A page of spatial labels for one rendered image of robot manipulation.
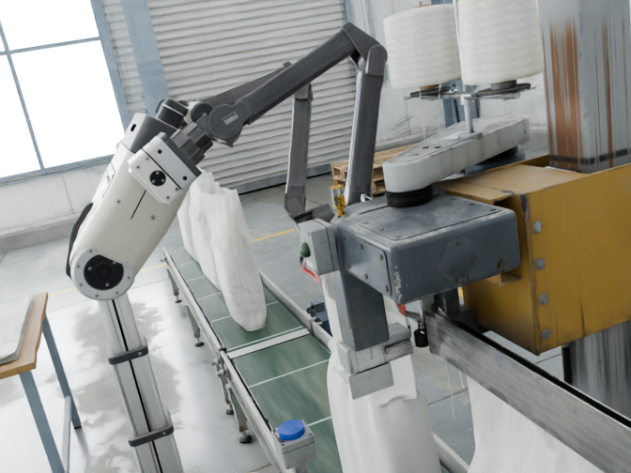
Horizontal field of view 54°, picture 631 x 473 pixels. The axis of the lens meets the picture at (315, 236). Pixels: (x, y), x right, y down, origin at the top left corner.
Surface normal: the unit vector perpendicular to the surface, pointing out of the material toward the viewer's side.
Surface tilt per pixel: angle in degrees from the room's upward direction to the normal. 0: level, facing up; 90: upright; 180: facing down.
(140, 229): 115
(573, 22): 90
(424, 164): 90
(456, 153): 90
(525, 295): 90
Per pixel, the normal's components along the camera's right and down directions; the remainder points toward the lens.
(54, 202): 0.34, 0.20
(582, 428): -0.92, 0.25
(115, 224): 0.04, 0.65
